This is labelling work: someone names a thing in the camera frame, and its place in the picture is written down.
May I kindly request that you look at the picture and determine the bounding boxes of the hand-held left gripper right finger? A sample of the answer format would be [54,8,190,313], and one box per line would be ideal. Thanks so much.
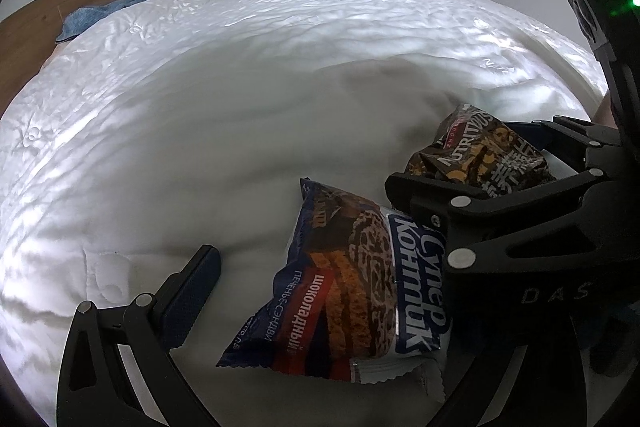
[440,302,588,427]

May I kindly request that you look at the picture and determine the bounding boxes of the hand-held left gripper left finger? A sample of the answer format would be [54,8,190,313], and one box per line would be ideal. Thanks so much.
[56,244,222,427]

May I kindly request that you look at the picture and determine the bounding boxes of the wooden headboard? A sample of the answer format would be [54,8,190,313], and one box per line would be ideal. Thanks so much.
[0,0,138,92]

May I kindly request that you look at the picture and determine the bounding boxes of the blue towel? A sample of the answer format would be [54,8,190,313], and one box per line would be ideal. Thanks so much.
[55,0,153,42]

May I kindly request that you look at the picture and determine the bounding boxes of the chocolate sandwich cookie packet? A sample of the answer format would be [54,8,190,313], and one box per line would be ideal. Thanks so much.
[216,178,453,400]

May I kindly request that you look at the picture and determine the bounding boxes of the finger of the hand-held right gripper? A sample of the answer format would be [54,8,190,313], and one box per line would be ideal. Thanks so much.
[500,116,623,170]
[385,167,608,268]

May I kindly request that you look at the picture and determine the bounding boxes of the dark brown nut packet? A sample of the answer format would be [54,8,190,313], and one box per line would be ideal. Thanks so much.
[404,104,558,200]

